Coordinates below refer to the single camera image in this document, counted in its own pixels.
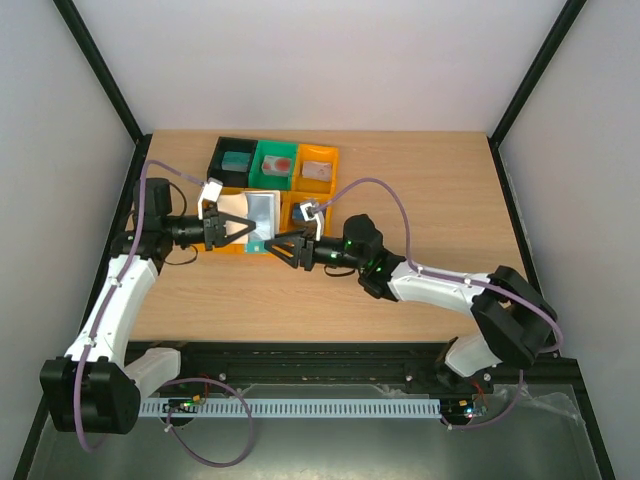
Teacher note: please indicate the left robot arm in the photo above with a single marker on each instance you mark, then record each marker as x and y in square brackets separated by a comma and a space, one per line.
[91, 388]

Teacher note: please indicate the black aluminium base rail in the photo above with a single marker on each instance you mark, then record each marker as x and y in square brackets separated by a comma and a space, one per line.
[410, 367]

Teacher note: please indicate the green storage bin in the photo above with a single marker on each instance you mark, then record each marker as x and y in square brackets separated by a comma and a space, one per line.
[260, 181]

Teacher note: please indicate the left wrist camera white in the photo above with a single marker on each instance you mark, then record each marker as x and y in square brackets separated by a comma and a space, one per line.
[208, 196]

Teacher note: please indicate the yellow bin back right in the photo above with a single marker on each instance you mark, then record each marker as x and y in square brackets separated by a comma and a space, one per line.
[309, 152]

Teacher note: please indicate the black frame post right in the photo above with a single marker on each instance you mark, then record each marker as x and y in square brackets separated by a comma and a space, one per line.
[546, 53]

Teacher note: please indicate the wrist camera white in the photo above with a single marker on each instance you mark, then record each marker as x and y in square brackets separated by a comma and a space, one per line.
[208, 196]
[313, 214]

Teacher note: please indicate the blue card stack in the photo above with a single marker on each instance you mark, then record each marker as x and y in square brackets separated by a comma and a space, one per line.
[297, 215]

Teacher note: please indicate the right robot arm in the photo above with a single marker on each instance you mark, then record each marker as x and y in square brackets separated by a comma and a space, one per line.
[514, 321]

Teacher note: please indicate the black frame post left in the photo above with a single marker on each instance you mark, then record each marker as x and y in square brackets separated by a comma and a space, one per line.
[88, 47]

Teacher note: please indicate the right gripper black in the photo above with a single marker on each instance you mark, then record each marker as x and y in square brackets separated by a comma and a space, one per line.
[306, 252]

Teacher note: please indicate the white slotted cable duct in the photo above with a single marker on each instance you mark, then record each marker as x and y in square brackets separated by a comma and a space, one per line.
[384, 408]

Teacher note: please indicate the yellow bin front right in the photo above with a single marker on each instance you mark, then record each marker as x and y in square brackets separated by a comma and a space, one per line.
[287, 201]

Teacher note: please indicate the yellow bin front left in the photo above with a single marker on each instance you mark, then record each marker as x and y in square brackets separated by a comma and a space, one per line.
[235, 250]

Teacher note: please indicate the yellow bin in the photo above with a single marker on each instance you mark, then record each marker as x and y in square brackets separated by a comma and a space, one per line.
[260, 256]
[235, 250]
[287, 201]
[309, 152]

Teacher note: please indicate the teal card stack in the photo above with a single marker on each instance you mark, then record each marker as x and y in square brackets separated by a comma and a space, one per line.
[234, 161]

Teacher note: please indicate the teal green credit card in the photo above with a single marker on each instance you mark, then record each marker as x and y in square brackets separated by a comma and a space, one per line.
[256, 247]

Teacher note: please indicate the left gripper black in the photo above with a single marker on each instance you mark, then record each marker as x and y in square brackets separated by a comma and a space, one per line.
[215, 231]

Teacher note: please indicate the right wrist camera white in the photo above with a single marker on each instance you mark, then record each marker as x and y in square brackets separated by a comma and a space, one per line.
[313, 214]

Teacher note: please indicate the white pink card stack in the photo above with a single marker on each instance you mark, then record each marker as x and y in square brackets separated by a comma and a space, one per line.
[319, 171]

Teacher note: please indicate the white red card stack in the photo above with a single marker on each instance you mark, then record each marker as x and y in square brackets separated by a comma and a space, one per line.
[278, 166]

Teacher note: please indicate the black frame post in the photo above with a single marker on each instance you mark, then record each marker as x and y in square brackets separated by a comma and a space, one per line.
[88, 47]
[546, 53]

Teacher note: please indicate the black storage bin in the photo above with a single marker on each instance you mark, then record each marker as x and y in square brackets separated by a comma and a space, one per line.
[231, 179]

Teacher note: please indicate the yellow bin front middle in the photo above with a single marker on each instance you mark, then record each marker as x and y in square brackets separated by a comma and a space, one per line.
[260, 256]

